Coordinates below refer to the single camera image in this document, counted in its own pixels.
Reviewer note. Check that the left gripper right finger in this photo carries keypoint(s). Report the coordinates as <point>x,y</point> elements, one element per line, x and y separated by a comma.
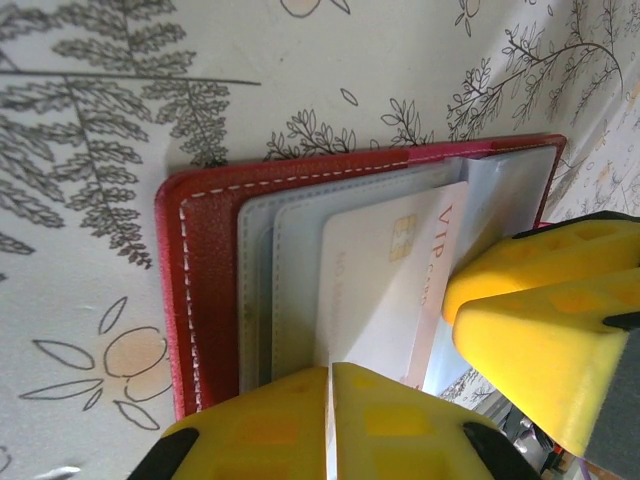
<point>400,440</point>

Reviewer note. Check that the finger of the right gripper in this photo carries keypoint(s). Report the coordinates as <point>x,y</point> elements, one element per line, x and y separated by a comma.
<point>540,260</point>
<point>540,360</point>

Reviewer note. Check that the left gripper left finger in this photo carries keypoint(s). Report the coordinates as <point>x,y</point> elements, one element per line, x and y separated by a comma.
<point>260,440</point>

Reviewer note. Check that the white VIP card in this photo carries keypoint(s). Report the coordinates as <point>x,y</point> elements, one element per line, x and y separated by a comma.
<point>370,280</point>

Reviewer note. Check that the red leather card holder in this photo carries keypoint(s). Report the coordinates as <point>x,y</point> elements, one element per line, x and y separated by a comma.
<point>210,280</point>

